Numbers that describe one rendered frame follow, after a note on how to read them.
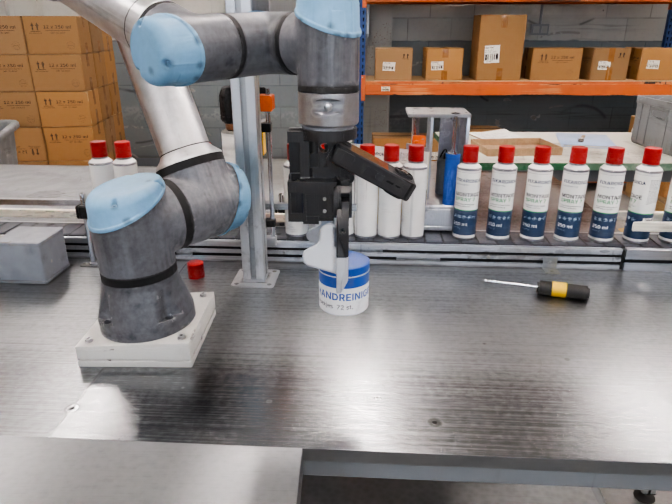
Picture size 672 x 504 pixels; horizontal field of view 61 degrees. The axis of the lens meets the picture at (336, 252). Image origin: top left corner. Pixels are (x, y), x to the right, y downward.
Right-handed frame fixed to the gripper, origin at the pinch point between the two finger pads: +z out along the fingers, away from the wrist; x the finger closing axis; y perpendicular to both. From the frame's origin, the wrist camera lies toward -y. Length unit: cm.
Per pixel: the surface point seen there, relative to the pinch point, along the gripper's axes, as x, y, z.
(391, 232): -46.5, -10.7, 10.5
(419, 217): -47, -17, 7
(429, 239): -46, -19, 12
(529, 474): 12.6, -24.6, 23.3
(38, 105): -342, 218, 20
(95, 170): -50, 54, -2
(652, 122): -190, -140, 8
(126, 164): -50, 47, -4
